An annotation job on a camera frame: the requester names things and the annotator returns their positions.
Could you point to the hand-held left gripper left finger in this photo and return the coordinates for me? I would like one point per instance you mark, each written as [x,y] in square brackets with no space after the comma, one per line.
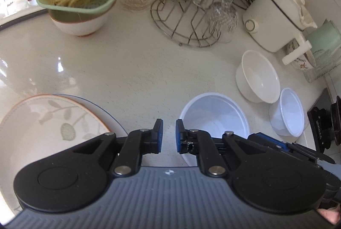
[159,136]

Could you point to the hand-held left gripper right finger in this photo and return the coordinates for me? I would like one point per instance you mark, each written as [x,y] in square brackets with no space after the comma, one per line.
[178,136]

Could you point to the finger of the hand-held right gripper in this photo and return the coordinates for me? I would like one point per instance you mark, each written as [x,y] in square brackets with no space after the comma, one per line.
[321,125]
[277,145]

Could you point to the white plastic bowl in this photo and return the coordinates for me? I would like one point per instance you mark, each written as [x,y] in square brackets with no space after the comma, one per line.
[289,111]
[213,122]

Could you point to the leaf print plate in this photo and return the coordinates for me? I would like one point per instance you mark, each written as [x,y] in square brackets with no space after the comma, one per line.
[40,138]

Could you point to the person's right hand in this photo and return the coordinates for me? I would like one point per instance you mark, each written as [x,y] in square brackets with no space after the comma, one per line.
[330,215]

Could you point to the black glass stove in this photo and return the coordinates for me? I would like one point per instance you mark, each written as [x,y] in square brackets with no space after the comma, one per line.
[325,97]

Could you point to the textured clear glass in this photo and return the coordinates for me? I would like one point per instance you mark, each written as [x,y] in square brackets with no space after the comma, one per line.
[319,66]

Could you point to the floral print mug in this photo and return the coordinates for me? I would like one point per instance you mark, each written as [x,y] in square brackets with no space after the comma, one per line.
[301,63]

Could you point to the white ceramic bowl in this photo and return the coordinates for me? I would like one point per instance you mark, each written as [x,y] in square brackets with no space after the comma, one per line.
[257,75]

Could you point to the pale green cup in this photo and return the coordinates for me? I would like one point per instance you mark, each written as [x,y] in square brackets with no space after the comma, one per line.
[327,37]

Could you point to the white electric pot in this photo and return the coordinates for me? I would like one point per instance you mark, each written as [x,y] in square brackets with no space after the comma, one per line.
[269,21]

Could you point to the clear glass cup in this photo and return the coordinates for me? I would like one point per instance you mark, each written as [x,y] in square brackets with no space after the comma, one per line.
[223,18]

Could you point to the white bowl with brown foot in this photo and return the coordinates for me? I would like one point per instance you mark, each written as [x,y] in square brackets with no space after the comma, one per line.
[80,27]

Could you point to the white drip tray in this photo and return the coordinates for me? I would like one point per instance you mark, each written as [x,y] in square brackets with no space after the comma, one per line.
[16,12]

